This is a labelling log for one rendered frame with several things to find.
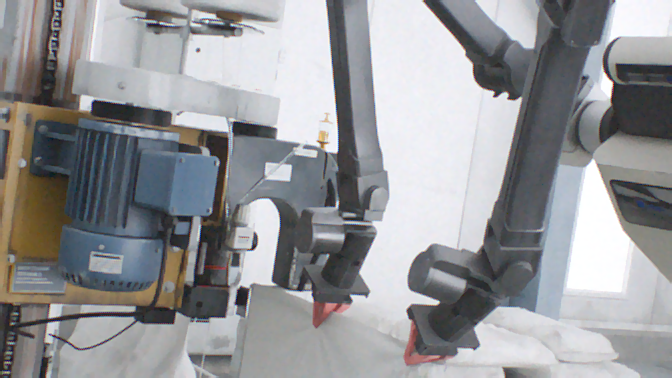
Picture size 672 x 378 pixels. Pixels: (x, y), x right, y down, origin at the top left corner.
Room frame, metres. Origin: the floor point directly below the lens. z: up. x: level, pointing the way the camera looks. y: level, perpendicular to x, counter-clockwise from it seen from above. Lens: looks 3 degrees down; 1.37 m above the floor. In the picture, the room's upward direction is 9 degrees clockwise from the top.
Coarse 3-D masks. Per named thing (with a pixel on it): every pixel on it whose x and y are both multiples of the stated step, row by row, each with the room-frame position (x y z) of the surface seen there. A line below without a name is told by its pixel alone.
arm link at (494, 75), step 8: (496, 64) 1.86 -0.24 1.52; (488, 72) 1.88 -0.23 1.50; (496, 72) 1.86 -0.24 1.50; (488, 80) 1.88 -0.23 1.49; (496, 80) 1.87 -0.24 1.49; (504, 80) 1.85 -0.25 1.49; (496, 88) 1.89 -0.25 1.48; (504, 88) 1.86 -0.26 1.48; (496, 96) 1.90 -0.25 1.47; (512, 96) 1.87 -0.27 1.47; (520, 96) 1.87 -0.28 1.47
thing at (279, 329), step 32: (256, 288) 1.99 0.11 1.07; (256, 320) 1.98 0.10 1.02; (288, 320) 1.92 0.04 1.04; (352, 320) 1.76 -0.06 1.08; (256, 352) 1.98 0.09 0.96; (288, 352) 1.90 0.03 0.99; (320, 352) 1.82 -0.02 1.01; (352, 352) 1.72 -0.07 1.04; (384, 352) 1.66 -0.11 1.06; (416, 352) 1.60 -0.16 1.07
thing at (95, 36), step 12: (96, 0) 4.67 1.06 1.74; (96, 12) 4.67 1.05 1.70; (96, 24) 4.68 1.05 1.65; (96, 36) 4.69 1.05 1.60; (96, 48) 4.69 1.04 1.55; (96, 60) 4.70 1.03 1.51; (84, 96) 4.68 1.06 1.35; (84, 108) 4.68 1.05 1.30; (48, 324) 4.68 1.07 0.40; (48, 336) 4.68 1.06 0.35; (48, 372) 4.71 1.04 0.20
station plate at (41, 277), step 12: (24, 264) 1.79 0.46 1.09; (36, 264) 1.80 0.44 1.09; (48, 264) 1.81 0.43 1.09; (24, 276) 1.79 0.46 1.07; (36, 276) 1.80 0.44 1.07; (48, 276) 1.81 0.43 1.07; (60, 276) 1.82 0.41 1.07; (12, 288) 1.78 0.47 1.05; (24, 288) 1.79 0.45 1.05; (36, 288) 1.80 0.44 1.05; (48, 288) 1.81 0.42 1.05; (60, 288) 1.83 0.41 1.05
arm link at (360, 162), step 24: (336, 0) 1.68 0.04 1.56; (360, 0) 1.69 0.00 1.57; (336, 24) 1.69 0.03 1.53; (360, 24) 1.70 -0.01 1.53; (336, 48) 1.70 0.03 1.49; (360, 48) 1.70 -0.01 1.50; (336, 72) 1.72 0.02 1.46; (360, 72) 1.71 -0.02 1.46; (336, 96) 1.73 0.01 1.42; (360, 96) 1.72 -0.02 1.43; (360, 120) 1.72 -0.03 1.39; (360, 144) 1.73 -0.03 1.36; (360, 168) 1.72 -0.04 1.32; (384, 168) 1.75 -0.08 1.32; (360, 192) 1.73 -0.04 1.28
